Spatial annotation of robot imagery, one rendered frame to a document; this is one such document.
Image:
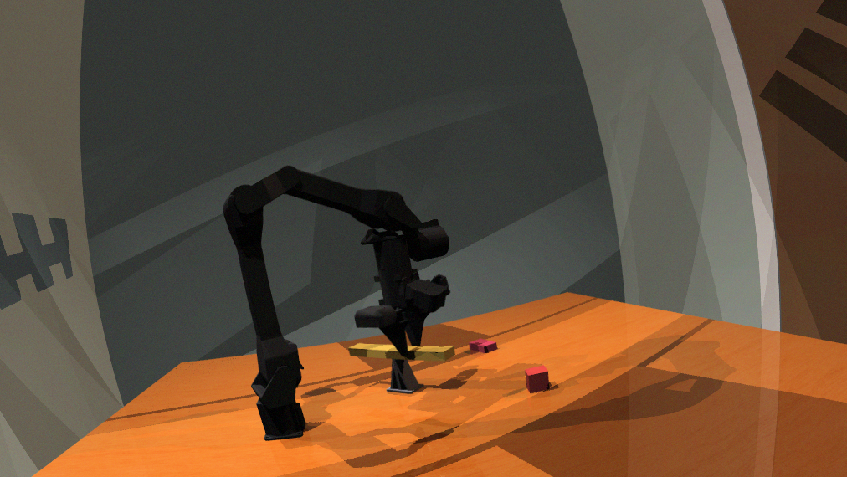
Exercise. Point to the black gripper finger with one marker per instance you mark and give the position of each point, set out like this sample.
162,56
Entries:
397,335
415,325

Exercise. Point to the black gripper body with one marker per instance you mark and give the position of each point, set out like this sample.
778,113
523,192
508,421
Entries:
387,312

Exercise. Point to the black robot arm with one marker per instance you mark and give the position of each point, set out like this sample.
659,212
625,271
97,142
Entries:
278,359

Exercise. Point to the pink rectangular block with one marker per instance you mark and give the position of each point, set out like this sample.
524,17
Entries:
482,345

